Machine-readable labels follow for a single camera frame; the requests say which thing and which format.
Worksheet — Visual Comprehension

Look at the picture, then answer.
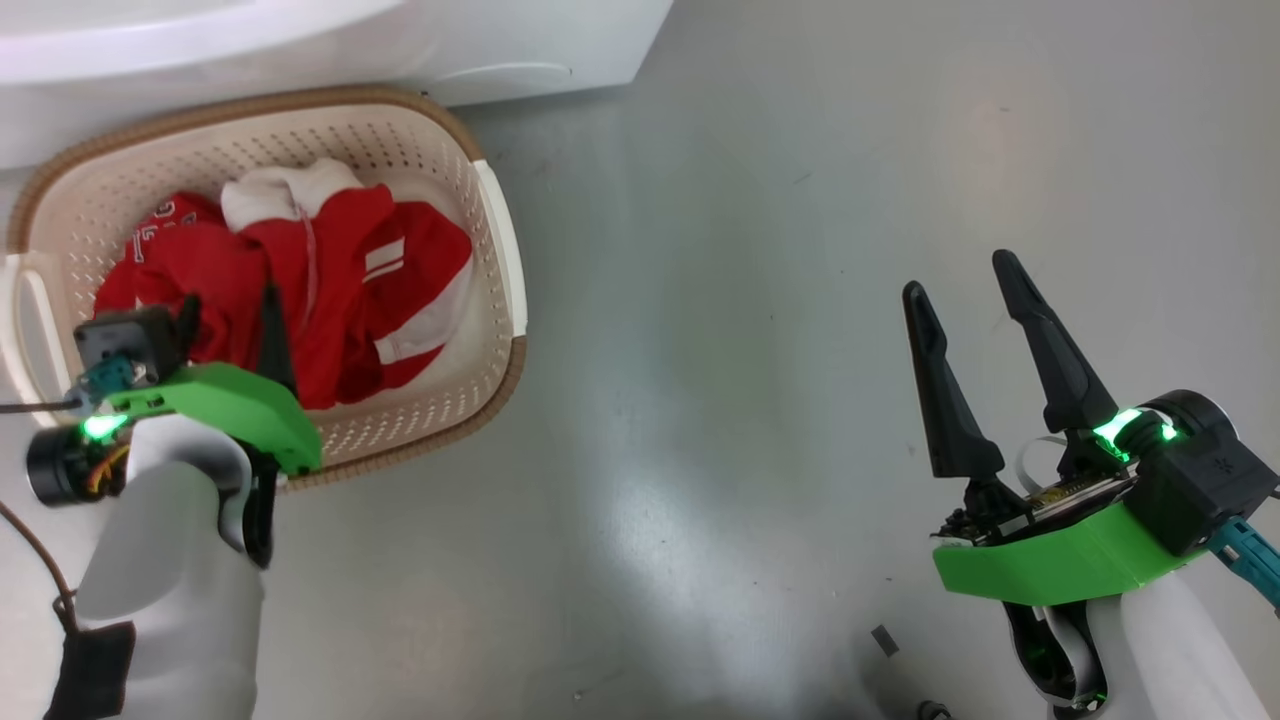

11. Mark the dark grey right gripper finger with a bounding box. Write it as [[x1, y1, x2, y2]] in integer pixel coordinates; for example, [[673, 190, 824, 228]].
[[992, 249, 1118, 435], [902, 281, 1006, 480]]

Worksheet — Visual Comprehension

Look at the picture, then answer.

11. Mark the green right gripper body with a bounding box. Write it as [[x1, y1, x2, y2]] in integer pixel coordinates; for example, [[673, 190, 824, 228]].
[[932, 390, 1241, 607]]

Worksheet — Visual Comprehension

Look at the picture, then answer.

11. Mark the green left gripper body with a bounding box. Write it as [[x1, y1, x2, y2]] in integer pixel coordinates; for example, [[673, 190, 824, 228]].
[[25, 362, 324, 507]]

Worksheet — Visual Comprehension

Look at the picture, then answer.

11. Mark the red and white garment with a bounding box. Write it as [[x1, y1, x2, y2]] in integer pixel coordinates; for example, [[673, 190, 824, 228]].
[[93, 158, 474, 411]]

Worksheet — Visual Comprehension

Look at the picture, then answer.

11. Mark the cream perforated laundry basket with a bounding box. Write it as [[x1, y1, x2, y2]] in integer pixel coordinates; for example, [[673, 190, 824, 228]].
[[0, 85, 529, 491]]

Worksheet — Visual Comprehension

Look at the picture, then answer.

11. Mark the white front-load washing machine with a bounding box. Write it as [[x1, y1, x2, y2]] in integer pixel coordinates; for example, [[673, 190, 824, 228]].
[[0, 0, 676, 171]]

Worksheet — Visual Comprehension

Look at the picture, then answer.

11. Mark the round white filter cover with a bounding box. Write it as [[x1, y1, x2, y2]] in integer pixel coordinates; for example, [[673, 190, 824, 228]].
[[430, 62, 577, 107]]

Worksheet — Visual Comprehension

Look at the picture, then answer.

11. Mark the dark left arm cable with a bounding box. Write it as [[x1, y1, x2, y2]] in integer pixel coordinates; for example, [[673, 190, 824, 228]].
[[0, 498, 137, 720]]

